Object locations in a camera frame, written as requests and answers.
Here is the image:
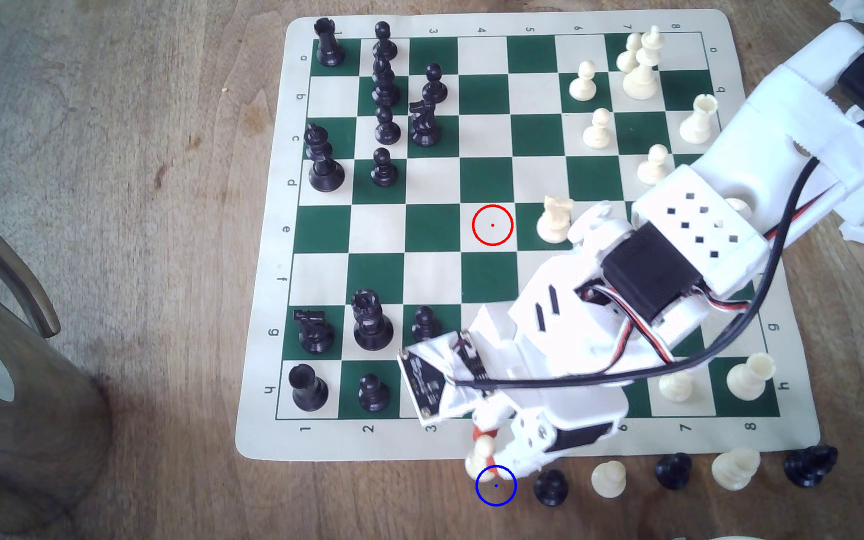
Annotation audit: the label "black camera circuit board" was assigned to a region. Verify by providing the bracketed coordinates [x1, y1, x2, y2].
[396, 346, 452, 421]

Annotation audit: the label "black chess king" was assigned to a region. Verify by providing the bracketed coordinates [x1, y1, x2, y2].
[304, 123, 345, 192]

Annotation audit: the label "black camera cable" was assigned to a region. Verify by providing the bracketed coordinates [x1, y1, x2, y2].
[447, 142, 816, 391]

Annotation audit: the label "white pawn top a7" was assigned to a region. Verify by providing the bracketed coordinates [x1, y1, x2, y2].
[616, 32, 643, 74]

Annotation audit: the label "black chess pawn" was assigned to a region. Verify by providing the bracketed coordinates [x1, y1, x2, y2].
[411, 306, 442, 342]
[358, 373, 390, 413]
[370, 147, 399, 187]
[534, 469, 570, 507]
[372, 21, 399, 63]
[422, 63, 449, 104]
[374, 105, 402, 146]
[654, 453, 694, 491]

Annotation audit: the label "black chess queen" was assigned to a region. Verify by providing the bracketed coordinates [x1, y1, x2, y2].
[351, 289, 395, 352]

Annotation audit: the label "white rook bottom right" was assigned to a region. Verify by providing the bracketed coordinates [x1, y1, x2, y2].
[726, 352, 777, 402]

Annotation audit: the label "brown metal jug with handle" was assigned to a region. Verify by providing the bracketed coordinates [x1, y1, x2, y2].
[0, 183, 114, 535]

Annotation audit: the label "green and cream chess mat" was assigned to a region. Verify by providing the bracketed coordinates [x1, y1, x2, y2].
[234, 9, 822, 462]

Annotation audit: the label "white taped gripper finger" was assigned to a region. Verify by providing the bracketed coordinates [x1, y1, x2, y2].
[468, 407, 516, 445]
[496, 410, 555, 477]

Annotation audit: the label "black chess rook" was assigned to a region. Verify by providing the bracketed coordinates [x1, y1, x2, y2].
[288, 363, 330, 412]
[313, 18, 346, 67]

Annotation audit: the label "black chess knight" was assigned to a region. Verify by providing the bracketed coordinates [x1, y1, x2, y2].
[409, 96, 444, 147]
[293, 309, 336, 354]
[783, 444, 840, 489]

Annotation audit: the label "white chess king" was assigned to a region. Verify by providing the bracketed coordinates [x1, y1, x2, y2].
[622, 24, 663, 101]

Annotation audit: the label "white chess rook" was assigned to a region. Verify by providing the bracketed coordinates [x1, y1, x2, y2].
[711, 447, 762, 492]
[678, 93, 720, 145]

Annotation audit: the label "white plastic gripper body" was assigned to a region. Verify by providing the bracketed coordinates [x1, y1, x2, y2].
[439, 305, 632, 457]

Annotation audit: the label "black chess bishop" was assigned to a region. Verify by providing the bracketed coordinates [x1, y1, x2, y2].
[370, 56, 402, 108]

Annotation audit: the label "white chess knight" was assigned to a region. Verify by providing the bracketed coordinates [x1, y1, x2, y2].
[536, 195, 574, 245]

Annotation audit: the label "red white black servo wires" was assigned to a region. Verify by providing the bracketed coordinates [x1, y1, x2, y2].
[585, 281, 782, 370]

